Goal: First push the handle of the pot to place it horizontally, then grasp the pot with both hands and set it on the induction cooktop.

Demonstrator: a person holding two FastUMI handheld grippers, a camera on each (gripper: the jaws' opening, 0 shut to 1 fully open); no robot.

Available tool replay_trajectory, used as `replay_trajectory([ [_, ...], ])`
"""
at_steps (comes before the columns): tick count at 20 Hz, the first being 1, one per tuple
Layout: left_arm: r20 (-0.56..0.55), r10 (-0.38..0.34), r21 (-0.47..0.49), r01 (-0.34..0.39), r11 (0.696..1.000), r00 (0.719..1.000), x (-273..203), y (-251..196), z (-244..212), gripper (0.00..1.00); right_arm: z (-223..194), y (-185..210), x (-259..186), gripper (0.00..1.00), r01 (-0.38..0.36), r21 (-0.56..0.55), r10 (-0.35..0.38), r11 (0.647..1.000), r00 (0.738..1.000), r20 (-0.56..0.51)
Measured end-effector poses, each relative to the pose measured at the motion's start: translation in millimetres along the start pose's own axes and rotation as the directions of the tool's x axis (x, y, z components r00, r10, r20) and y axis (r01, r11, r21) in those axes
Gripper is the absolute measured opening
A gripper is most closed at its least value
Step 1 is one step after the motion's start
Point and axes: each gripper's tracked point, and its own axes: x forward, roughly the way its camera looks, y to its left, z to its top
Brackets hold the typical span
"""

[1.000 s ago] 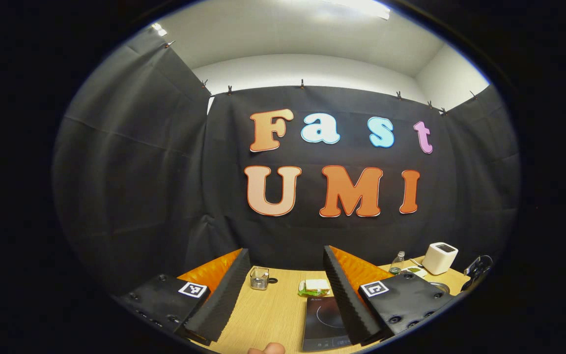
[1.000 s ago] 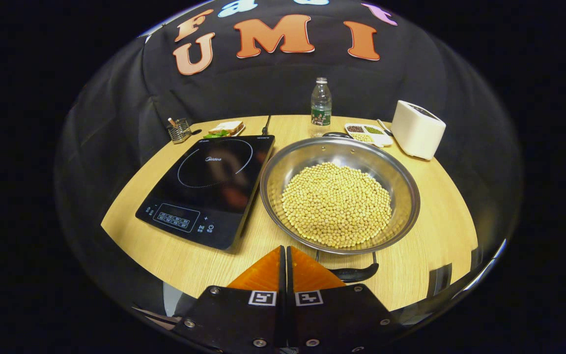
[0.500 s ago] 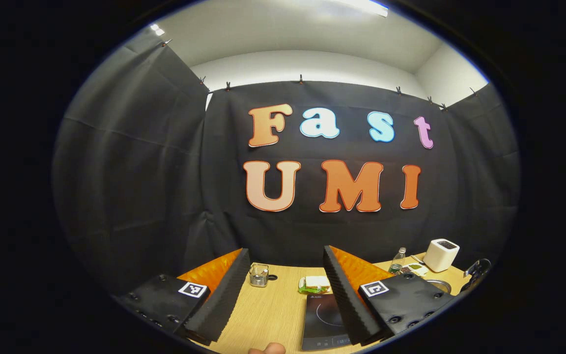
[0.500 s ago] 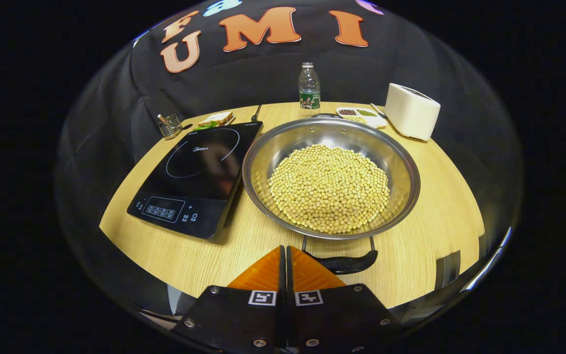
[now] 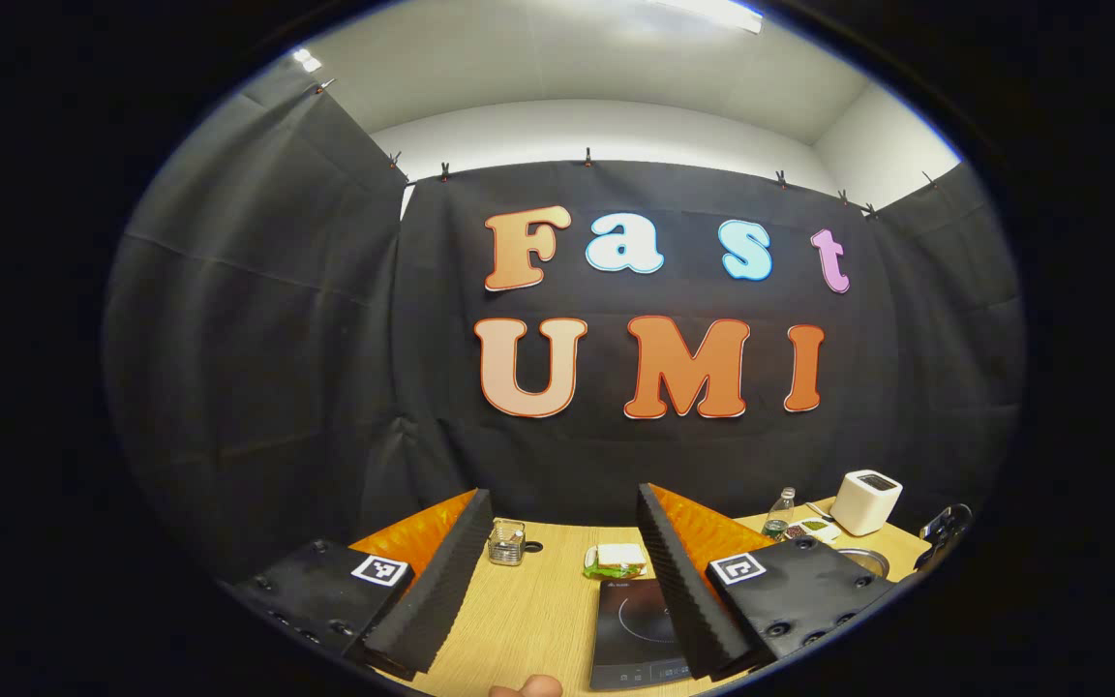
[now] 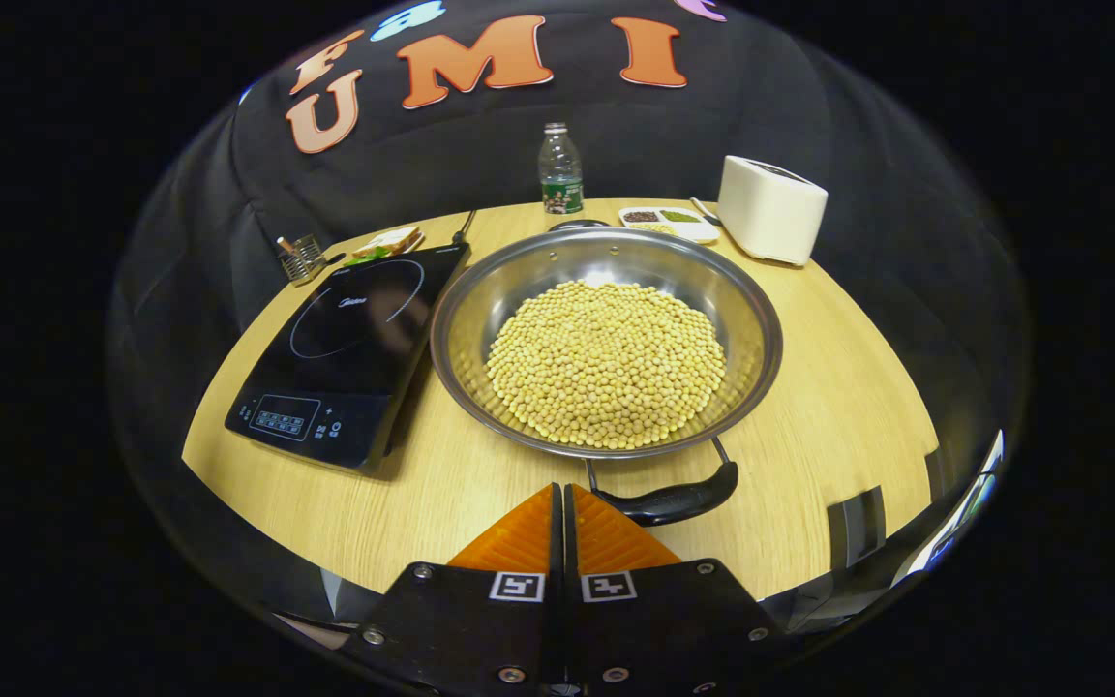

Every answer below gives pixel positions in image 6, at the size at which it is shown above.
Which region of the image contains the white bread lettuce sandwich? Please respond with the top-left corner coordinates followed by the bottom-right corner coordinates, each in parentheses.
top-left (352, 226), bottom-right (426, 262)

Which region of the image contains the clear plastic water bottle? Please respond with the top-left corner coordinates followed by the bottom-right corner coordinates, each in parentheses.
top-left (538, 122), bottom-right (585, 216)

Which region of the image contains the white toaster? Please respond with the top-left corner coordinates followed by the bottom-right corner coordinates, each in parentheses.
top-left (717, 155), bottom-right (829, 267)

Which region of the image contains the pile of yellow soybeans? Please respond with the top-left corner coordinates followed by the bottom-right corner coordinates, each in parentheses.
top-left (485, 281), bottom-right (728, 451)

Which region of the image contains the wire metal utensil holder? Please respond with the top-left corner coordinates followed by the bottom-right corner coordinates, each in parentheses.
top-left (277, 232), bottom-right (328, 287)

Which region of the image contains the black induction cooktop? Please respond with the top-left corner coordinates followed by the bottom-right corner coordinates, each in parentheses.
top-left (225, 242), bottom-right (471, 472)

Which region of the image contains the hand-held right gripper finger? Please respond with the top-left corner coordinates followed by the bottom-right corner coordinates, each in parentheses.
top-left (340, 482), bottom-right (566, 697)
top-left (562, 482), bottom-right (791, 697)

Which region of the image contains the black backdrop cloth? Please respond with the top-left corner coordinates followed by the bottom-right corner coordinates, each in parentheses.
top-left (107, 0), bottom-right (1033, 408)

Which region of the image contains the steel pot with black handles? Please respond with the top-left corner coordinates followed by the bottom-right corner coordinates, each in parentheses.
top-left (430, 221), bottom-right (784, 529)

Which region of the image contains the white divided bean plate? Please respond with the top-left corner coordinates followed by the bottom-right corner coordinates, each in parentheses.
top-left (618, 206), bottom-right (721, 245)

